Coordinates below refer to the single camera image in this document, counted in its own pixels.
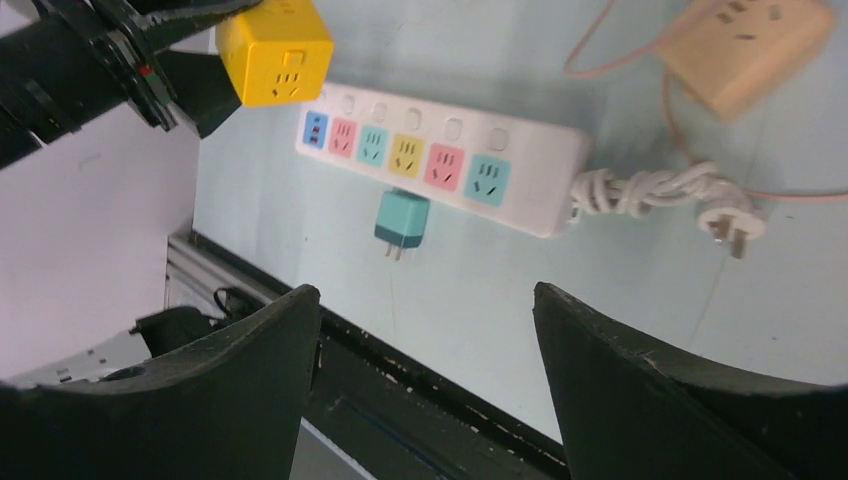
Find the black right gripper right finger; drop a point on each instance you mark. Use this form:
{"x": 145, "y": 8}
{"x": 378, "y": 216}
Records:
{"x": 631, "y": 406}

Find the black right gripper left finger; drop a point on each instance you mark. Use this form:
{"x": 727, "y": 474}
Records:
{"x": 226, "y": 406}

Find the white multicolour power strip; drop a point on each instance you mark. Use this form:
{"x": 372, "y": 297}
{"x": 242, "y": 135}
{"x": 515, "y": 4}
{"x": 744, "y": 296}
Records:
{"x": 514, "y": 171}

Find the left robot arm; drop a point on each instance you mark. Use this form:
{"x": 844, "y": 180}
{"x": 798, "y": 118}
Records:
{"x": 81, "y": 59}

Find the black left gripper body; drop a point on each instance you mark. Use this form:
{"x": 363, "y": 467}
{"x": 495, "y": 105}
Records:
{"x": 112, "y": 32}

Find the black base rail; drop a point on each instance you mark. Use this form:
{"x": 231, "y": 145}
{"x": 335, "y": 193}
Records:
{"x": 393, "y": 417}

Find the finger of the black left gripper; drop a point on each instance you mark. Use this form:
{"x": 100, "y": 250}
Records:
{"x": 204, "y": 92}
{"x": 166, "y": 22}

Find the beige cube socket adapter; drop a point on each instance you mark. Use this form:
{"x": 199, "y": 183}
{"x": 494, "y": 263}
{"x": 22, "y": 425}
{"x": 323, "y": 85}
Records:
{"x": 728, "y": 55}

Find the yellow cube socket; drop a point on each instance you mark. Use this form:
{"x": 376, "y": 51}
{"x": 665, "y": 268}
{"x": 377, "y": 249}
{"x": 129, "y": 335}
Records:
{"x": 278, "y": 52}

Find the small teal plug adapter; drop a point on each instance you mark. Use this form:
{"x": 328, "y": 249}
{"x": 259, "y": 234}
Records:
{"x": 401, "y": 222}

